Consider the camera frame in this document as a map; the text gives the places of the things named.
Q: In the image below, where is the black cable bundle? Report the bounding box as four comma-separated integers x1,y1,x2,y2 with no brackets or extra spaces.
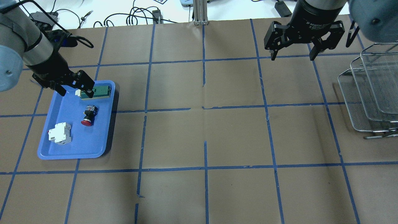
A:
93,6,178,28

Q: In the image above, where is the black usb hub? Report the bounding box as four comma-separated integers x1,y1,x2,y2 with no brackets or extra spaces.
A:
29,11,58,27

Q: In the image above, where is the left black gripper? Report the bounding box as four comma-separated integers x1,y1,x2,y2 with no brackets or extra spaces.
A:
31,50,95,99

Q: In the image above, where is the white circuit breaker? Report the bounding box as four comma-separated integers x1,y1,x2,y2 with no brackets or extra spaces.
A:
48,122,72,145

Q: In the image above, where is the wire mesh shelf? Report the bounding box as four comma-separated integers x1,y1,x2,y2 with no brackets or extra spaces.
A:
337,42,398,139

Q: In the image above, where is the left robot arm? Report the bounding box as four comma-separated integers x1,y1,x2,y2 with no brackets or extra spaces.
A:
0,0,95,98

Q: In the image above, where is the blue plastic tray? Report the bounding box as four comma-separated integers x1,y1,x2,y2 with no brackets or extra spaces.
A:
37,80,116,160

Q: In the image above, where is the red push button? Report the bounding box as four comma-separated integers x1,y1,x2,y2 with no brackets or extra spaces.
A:
81,105,99,126

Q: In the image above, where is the black power adapter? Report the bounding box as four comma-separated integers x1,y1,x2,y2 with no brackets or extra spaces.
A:
274,0,292,17

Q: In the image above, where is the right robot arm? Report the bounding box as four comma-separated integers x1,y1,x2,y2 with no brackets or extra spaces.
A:
263,0,398,61

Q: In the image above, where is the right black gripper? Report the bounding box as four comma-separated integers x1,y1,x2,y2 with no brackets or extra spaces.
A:
264,6,345,61

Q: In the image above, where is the aluminium frame post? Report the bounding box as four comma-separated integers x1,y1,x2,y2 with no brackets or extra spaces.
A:
193,0,209,26

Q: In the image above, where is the green terminal block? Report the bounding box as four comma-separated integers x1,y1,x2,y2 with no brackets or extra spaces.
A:
75,86,111,100

